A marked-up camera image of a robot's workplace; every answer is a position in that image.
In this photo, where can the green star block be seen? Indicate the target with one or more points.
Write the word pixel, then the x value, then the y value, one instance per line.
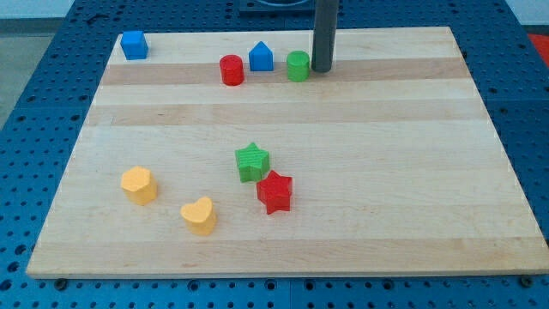
pixel 252 163

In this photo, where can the red star block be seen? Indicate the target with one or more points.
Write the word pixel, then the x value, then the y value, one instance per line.
pixel 275 192

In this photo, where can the wooden board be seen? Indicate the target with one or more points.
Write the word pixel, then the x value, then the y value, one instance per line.
pixel 397 167

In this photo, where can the green cylinder block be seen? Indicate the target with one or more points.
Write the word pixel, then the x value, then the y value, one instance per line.
pixel 298 65

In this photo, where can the yellow heart block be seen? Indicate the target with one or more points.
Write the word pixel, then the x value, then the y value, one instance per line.
pixel 200 217

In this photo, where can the blue house-shaped block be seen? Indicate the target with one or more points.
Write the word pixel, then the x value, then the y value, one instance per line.
pixel 261 58

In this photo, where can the red cylinder block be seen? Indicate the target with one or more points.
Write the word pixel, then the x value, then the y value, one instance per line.
pixel 232 70

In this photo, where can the yellow hexagon block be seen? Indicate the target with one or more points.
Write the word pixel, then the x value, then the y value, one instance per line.
pixel 139 185

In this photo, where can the blue cube block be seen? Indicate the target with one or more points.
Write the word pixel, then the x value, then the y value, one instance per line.
pixel 134 45

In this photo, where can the red object at edge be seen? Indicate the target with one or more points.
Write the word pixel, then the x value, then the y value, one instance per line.
pixel 541 44

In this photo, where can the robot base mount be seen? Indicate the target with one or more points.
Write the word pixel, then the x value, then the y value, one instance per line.
pixel 257 7

